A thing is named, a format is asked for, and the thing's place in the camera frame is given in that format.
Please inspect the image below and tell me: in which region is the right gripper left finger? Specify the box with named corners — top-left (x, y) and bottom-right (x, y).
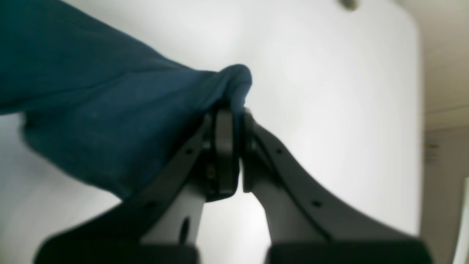
top-left (34, 108), bottom-right (239, 264)

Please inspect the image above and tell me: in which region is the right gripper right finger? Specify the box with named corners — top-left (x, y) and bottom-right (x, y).
top-left (242, 110), bottom-right (432, 264)

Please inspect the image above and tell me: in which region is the dark navy T-shirt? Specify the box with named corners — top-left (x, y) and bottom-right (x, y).
top-left (0, 0), bottom-right (252, 199)

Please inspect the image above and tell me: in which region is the right table cable grommet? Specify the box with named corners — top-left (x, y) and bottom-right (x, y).
top-left (338, 0), bottom-right (359, 11)

